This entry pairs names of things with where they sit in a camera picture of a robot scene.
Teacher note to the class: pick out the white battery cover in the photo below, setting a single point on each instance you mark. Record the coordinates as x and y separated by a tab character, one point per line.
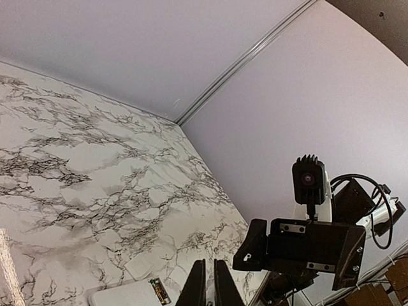
139	267

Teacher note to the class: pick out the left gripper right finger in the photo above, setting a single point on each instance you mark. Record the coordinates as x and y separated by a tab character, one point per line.
226	292

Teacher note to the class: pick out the white remote control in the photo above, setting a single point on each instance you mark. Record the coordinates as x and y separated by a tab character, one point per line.
132	294

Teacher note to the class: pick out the battery in remote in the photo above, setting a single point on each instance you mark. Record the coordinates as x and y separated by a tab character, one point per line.
160	291

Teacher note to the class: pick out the right aluminium frame post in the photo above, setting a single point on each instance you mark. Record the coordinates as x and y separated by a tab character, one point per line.
250	54

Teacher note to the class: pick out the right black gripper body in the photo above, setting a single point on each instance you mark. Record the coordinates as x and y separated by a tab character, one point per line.
295	246

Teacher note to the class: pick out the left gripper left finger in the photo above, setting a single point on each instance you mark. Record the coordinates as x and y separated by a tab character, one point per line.
194	290

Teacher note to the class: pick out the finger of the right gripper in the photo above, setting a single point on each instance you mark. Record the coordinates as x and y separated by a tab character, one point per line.
348	266
252	255

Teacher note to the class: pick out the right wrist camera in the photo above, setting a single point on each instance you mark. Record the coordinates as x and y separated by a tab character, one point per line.
312	189

